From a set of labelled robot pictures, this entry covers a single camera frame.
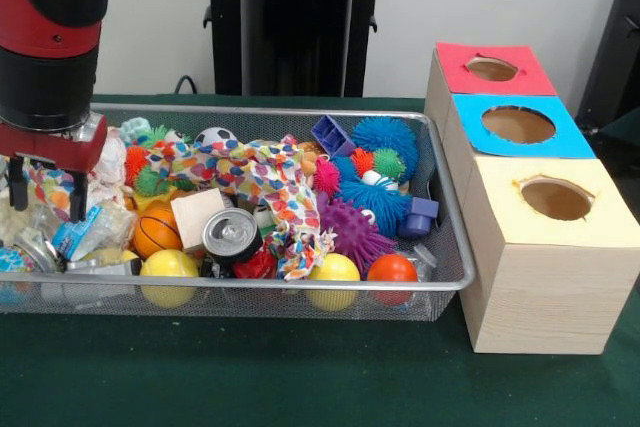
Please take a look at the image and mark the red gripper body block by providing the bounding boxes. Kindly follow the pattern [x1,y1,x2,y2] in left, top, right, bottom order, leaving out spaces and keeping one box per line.
[0,113,110,179]

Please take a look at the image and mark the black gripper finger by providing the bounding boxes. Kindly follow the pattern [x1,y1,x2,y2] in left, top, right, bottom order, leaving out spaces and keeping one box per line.
[68,170,90,223]
[6,153,29,212]

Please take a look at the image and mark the wide polka dot cloth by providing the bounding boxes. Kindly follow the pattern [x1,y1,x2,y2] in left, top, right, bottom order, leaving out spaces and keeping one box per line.
[19,129,129,223]

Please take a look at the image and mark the crushed bottle with blue label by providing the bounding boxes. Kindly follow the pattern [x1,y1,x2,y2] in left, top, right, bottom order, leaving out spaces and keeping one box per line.
[49,199,136,261]

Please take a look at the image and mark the shallow mesh bin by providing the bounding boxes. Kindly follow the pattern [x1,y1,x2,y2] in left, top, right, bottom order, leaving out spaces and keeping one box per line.
[0,102,476,323]

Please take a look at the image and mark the wooden box with three holes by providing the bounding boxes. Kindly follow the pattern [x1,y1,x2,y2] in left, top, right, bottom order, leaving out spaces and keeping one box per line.
[423,41,640,356]

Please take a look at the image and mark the small orange basketball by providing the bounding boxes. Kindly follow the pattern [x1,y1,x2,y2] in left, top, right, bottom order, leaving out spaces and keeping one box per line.
[132,206,184,261]

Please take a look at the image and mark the yellow ball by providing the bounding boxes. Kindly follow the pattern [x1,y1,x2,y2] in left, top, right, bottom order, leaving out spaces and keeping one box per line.
[138,248,201,309]
[305,252,362,312]

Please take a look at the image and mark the plain wooden block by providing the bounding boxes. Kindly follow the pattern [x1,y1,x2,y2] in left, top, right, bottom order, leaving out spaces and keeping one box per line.
[169,187,226,253]

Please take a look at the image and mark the small soccer ball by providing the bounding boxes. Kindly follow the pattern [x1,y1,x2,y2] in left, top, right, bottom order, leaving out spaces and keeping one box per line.
[193,126,239,148]

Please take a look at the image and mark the silver topped drink can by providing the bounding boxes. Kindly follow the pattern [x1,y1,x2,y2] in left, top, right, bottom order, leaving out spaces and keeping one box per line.
[200,206,265,266]

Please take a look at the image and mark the long polka dot cloth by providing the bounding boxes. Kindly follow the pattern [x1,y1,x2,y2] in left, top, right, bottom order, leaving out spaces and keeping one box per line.
[144,134,336,282]

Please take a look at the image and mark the purple spiky rubber ball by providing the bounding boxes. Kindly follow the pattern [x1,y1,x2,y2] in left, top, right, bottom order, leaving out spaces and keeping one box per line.
[315,194,399,273]

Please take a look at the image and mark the dark green table cloth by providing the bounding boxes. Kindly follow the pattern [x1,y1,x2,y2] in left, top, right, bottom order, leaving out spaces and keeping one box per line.
[0,93,640,427]

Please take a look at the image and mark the orange ball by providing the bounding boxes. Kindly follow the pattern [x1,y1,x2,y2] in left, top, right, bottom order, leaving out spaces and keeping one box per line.
[367,253,419,307]

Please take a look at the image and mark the green side table cloth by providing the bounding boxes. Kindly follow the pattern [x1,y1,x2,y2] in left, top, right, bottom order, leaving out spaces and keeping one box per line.
[574,106,640,226]

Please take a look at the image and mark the black flat panel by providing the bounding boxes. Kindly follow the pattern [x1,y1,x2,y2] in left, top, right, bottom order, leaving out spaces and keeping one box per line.
[574,0,640,123]

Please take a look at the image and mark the black looped cable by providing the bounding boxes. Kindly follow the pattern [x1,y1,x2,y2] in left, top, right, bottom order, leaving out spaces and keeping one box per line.
[174,75,201,96]

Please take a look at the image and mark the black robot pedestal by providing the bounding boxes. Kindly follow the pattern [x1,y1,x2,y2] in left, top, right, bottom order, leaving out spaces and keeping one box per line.
[192,0,404,97]

